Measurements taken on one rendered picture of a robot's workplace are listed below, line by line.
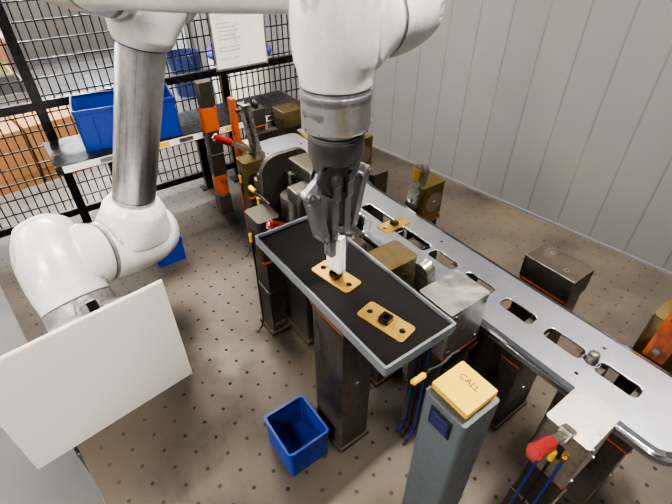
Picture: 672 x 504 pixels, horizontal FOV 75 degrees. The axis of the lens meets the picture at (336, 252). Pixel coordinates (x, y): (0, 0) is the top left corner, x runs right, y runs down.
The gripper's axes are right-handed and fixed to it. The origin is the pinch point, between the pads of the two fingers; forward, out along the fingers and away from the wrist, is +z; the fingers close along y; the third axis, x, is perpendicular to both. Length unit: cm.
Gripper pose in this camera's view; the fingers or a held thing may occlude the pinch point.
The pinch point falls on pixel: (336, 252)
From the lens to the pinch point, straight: 69.8
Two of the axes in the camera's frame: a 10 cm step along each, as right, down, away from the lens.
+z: 0.0, 7.9, 6.2
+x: 7.1, 4.4, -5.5
